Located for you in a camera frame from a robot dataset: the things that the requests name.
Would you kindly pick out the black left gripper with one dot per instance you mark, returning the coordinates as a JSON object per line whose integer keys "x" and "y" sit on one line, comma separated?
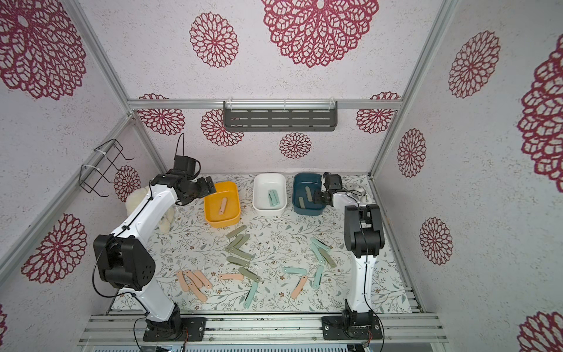
{"x": 205, "y": 190}

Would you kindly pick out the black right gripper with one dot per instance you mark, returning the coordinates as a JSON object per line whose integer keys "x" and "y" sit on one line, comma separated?
{"x": 324, "y": 198}

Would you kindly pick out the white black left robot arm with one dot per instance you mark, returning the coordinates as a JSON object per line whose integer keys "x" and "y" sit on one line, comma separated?
{"x": 122, "y": 257}

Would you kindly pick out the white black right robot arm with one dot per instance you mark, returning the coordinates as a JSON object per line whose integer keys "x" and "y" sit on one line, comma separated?
{"x": 364, "y": 238}

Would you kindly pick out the teal plastic storage box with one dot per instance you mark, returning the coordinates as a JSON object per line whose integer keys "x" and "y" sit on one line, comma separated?
{"x": 305, "y": 185}

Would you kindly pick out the yellow plastic storage box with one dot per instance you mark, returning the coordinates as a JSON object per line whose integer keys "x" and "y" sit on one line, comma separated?
{"x": 212, "y": 204}

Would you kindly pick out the white plastic storage box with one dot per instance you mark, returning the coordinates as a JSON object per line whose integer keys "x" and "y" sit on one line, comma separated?
{"x": 262, "y": 184}

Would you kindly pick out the white twin-bell alarm clock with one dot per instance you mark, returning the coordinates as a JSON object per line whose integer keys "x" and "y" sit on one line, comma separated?
{"x": 363, "y": 197}

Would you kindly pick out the white plush dog toy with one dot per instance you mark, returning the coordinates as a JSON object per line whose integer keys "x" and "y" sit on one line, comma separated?
{"x": 134, "y": 199}

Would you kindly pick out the grey wall shelf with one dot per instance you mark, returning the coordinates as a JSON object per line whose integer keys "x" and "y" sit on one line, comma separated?
{"x": 284, "y": 116}

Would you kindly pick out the black wire wall rack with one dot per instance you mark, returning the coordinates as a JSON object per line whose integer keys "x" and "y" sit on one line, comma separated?
{"x": 105, "y": 157}

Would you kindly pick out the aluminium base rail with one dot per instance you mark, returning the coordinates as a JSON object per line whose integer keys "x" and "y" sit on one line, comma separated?
{"x": 284, "y": 328}

